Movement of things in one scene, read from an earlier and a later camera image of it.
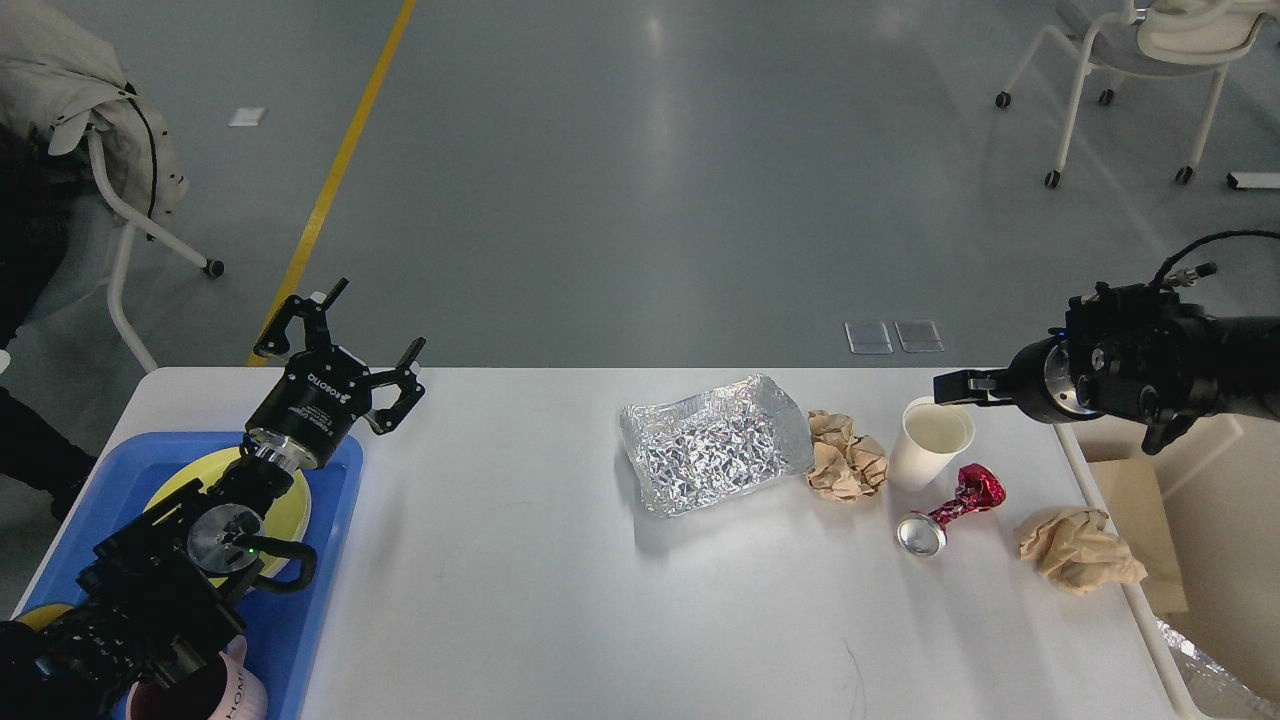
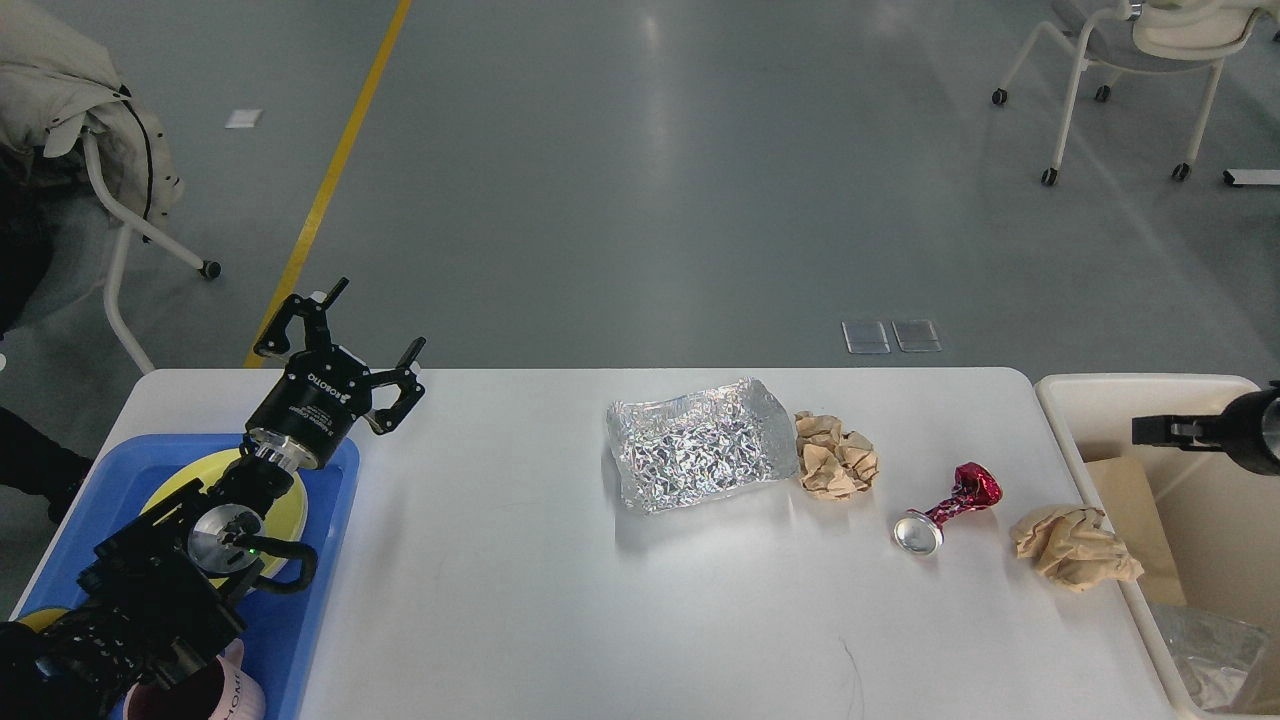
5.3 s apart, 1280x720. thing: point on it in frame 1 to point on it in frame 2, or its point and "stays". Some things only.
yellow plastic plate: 286,518 stays
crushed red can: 924,534 stays
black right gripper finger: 972,387 to 1205,433
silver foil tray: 740,439 stays
